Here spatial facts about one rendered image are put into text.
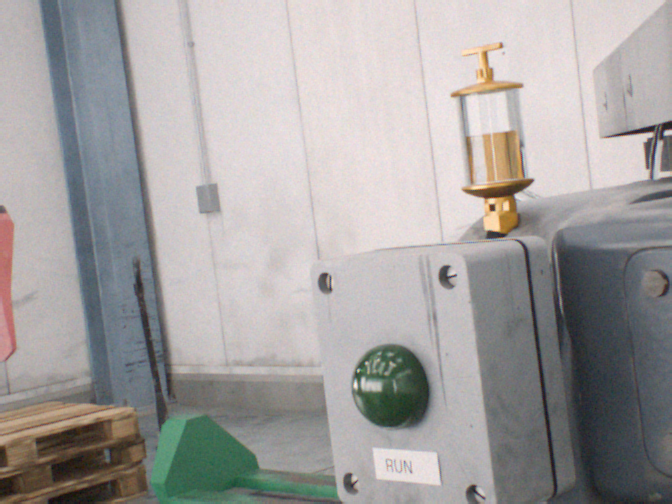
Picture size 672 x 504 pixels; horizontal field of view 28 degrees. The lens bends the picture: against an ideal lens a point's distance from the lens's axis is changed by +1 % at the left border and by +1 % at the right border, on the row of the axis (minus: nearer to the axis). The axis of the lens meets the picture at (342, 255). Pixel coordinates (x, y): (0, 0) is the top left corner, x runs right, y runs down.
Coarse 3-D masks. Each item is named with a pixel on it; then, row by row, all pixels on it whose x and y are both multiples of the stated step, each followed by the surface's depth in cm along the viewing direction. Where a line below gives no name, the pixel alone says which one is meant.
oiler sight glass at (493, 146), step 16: (464, 96) 52; (480, 96) 51; (496, 96) 51; (512, 96) 51; (464, 112) 52; (480, 112) 51; (496, 112) 51; (512, 112) 51; (464, 128) 52; (480, 128) 51; (496, 128) 51; (512, 128) 51; (464, 144) 52; (480, 144) 51; (496, 144) 51; (512, 144) 51; (464, 160) 52; (480, 160) 51; (496, 160) 51; (512, 160) 51; (464, 176) 53; (480, 176) 52; (496, 176) 51; (512, 176) 51; (528, 176) 52
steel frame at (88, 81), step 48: (48, 0) 911; (96, 0) 890; (48, 48) 909; (96, 48) 888; (96, 96) 886; (96, 144) 884; (96, 192) 916; (96, 240) 923; (144, 240) 906; (96, 288) 925; (144, 288) 904; (96, 336) 923; (144, 336) 902; (96, 384) 921; (144, 384) 901
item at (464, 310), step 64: (384, 256) 46; (448, 256) 44; (512, 256) 45; (320, 320) 48; (384, 320) 46; (448, 320) 44; (512, 320) 45; (448, 384) 44; (512, 384) 45; (384, 448) 47; (448, 448) 45; (512, 448) 44
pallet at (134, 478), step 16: (96, 464) 666; (96, 480) 627; (112, 480) 640; (128, 480) 638; (144, 480) 644; (0, 496) 618; (48, 496) 610; (64, 496) 657; (80, 496) 659; (112, 496) 642; (128, 496) 638
